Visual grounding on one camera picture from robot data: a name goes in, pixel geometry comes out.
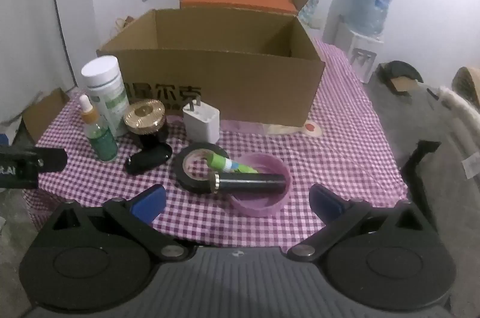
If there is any green and white tube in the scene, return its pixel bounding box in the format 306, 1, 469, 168
202, 149, 259, 175

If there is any black jar with gold lid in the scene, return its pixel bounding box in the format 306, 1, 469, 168
124, 99, 169, 148

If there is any black plastic stand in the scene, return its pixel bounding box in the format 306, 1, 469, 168
399, 140, 442, 214

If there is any beige coat with fur trim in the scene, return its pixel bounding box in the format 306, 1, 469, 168
437, 66, 480, 191

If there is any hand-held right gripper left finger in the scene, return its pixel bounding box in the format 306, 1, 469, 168
47, 184, 188, 263

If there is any pink plastic lid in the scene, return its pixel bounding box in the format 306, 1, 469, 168
227, 153, 292, 218

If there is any black tape roll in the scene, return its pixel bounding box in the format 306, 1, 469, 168
172, 143, 231, 195

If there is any white water dispenser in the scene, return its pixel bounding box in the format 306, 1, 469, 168
323, 0, 385, 82

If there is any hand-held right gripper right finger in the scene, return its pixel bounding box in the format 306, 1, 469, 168
288, 184, 438, 261

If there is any white charger plug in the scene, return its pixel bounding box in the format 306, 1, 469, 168
182, 96, 221, 143

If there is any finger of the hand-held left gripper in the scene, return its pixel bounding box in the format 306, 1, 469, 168
34, 147, 69, 175

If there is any large cardboard box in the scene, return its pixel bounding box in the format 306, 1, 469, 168
96, 7, 326, 127

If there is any small cardboard box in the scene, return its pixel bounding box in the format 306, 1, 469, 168
20, 88, 72, 146

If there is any small glossy black case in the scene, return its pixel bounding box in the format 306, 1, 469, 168
124, 144, 173, 175

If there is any white medicine bottle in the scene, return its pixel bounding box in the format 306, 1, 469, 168
81, 56, 130, 137

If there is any green dropper bottle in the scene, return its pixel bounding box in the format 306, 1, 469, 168
79, 96, 119, 163

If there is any purple checkered tablecloth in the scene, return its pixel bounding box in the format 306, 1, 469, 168
22, 37, 409, 255

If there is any black tube with gold ring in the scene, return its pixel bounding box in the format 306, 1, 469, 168
210, 171, 289, 195

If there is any black curved item with cardboard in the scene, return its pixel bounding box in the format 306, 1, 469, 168
377, 60, 424, 96

